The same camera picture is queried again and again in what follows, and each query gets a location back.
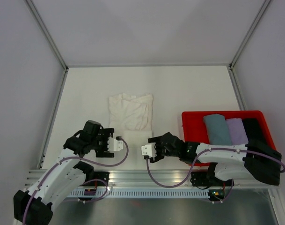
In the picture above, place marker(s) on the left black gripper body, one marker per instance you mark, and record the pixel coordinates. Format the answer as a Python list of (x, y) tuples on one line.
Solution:
[(95, 142)]

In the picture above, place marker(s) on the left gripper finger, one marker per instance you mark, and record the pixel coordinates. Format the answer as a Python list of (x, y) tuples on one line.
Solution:
[(102, 151), (105, 133)]

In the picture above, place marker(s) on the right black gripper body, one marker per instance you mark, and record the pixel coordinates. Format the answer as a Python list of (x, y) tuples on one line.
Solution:
[(164, 152)]

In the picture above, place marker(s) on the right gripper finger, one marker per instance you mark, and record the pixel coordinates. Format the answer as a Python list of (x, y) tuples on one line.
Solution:
[(156, 140), (155, 158)]

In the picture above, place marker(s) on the white t shirt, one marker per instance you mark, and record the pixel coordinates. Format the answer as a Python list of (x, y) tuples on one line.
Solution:
[(131, 117)]

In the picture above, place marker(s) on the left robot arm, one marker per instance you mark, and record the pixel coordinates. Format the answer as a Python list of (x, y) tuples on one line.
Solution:
[(36, 205)]

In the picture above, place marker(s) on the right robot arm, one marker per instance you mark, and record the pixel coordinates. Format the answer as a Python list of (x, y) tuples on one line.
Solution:
[(268, 174)]

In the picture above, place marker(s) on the red plastic bin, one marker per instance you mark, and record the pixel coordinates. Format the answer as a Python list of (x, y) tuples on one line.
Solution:
[(193, 126)]

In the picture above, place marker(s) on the grey-blue rolled t shirt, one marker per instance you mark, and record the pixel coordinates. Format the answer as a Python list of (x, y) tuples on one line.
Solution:
[(217, 130)]

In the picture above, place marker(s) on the lilac rolled t shirt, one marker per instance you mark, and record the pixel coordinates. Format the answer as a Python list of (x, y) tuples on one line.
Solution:
[(237, 131)]

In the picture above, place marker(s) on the black rolled t shirt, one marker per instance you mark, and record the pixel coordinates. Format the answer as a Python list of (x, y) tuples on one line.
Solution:
[(257, 129)]

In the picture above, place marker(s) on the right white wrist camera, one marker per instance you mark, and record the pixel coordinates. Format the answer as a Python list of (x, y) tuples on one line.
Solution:
[(148, 150)]

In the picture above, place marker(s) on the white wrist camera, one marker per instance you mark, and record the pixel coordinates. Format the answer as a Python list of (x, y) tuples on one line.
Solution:
[(148, 150), (115, 145)]

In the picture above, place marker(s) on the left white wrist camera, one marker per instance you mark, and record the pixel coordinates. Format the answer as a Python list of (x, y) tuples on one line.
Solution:
[(115, 145)]

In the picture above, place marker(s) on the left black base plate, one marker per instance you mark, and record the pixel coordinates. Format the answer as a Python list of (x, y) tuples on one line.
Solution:
[(95, 179)]

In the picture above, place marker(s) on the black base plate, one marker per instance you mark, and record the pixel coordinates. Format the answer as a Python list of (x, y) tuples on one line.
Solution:
[(207, 180), (95, 179)]

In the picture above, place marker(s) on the aluminium mounting rail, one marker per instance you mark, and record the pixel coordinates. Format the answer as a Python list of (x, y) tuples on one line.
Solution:
[(141, 178)]

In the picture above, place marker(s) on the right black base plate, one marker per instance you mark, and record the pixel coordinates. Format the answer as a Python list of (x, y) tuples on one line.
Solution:
[(207, 180)]

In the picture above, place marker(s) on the white slotted cable duct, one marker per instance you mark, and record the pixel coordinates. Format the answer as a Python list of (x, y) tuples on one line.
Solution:
[(140, 193)]

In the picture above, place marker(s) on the left aluminium frame post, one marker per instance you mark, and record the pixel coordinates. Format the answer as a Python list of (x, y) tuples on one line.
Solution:
[(40, 22)]

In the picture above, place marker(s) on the aluminium frame post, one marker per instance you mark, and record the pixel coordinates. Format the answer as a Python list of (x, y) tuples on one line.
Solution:
[(40, 22), (251, 30)]

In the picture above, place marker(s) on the right aluminium frame post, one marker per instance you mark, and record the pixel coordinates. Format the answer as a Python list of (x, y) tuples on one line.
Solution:
[(251, 30)]

